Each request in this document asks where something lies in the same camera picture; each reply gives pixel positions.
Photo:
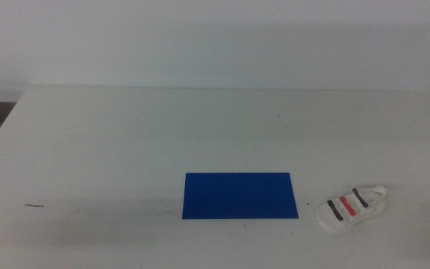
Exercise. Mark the small brown thread scrap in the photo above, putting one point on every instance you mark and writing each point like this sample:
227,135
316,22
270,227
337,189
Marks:
34,205

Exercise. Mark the blue rectangular mat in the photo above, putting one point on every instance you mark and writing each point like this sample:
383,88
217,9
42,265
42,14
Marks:
239,196

